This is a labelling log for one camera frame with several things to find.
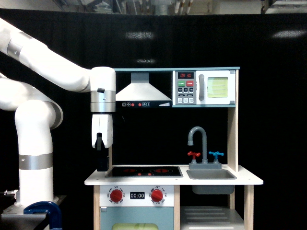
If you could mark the dark robot mounting table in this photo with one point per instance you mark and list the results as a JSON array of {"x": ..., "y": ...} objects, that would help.
[{"x": 12, "y": 217}]

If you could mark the black toy stovetop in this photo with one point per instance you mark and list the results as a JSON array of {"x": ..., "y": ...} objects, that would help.
[{"x": 145, "y": 171}]

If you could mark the red oven knob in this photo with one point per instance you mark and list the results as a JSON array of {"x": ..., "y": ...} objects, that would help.
[
  {"x": 116, "y": 195},
  {"x": 156, "y": 195}
]

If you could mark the grey lower shelf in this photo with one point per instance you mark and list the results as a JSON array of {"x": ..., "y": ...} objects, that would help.
[{"x": 209, "y": 218}]

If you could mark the blue C-clamp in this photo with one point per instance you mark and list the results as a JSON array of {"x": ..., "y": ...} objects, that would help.
[{"x": 51, "y": 209}]

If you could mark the right red oven knob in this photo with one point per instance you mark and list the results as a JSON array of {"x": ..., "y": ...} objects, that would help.
[{"x": 156, "y": 195}]

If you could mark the toy microwave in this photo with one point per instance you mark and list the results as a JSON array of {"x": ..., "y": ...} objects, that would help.
[{"x": 215, "y": 88}]

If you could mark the left red oven knob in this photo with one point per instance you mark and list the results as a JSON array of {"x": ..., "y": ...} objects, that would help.
[{"x": 116, "y": 195}]

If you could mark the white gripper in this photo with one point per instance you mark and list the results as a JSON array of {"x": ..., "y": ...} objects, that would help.
[{"x": 102, "y": 139}]

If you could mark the teal toy oven door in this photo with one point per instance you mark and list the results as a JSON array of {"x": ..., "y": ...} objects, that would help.
[{"x": 162, "y": 217}]

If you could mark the black curtain backdrop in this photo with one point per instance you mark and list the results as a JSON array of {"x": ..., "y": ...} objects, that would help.
[{"x": 271, "y": 54}]

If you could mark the grey range hood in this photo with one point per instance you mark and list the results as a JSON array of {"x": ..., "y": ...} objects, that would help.
[{"x": 141, "y": 94}]

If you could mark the grey toy sink basin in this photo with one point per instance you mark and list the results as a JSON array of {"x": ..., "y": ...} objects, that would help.
[{"x": 212, "y": 175}]

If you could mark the grey toy faucet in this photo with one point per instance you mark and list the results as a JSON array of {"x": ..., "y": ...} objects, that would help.
[{"x": 204, "y": 165}]

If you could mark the wooden toy kitchen frame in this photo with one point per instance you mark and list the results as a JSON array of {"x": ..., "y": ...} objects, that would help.
[{"x": 159, "y": 137}]

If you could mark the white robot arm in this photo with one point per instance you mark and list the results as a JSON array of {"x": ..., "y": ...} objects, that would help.
[{"x": 36, "y": 114}]

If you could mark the blue faucet handle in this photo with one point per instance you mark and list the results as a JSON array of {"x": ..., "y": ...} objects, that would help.
[{"x": 216, "y": 155}]

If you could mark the red faucet handle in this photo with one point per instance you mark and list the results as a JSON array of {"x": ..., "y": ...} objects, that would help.
[{"x": 194, "y": 155}]

